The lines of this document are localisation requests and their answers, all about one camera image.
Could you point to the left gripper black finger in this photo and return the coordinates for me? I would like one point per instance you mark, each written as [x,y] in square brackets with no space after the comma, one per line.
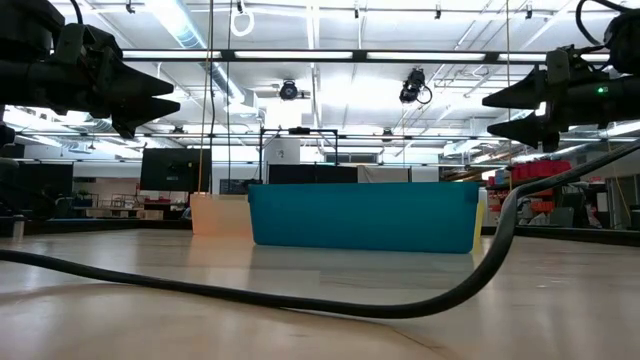
[145,112]
[140,84]

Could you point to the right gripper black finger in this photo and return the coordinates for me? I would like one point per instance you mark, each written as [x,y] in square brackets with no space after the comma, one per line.
[520,95]
[520,131]

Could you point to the teal plastic bin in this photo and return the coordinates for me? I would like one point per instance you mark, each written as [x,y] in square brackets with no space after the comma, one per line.
[365,217]

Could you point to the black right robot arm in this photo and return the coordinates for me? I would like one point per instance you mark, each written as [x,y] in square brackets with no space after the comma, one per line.
[625,40]

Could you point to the metal shelf with red bins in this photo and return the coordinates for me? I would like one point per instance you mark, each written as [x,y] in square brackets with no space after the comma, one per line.
[542,170]

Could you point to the black monitor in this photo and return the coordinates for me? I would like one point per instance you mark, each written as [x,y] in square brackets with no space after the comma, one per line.
[175,170]

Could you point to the yellow translucent plastic bin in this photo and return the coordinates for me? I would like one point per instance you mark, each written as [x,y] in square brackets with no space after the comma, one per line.
[479,225]

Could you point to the small dark screen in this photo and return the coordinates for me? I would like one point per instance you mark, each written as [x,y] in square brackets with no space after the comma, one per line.
[235,186]

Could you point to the orange translucent plastic bin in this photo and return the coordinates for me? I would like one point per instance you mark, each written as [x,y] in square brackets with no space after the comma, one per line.
[220,215]

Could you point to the white cabinet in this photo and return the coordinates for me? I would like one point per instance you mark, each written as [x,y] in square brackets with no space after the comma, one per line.
[400,175]

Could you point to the black overhead bar with lights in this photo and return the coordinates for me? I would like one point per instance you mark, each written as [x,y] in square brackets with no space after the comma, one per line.
[359,55]

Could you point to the black partition panel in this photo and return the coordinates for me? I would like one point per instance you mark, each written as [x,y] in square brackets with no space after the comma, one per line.
[312,174]

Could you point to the silver ventilation duct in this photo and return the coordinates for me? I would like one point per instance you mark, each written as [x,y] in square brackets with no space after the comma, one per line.
[172,20]

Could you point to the round black overhead camera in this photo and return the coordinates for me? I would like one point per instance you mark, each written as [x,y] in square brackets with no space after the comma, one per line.
[288,91]

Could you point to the black background rig frame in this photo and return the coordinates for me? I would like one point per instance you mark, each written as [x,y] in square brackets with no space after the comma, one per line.
[299,131]

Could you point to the small white post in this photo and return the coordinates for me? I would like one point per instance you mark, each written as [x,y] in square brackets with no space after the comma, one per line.
[18,227]

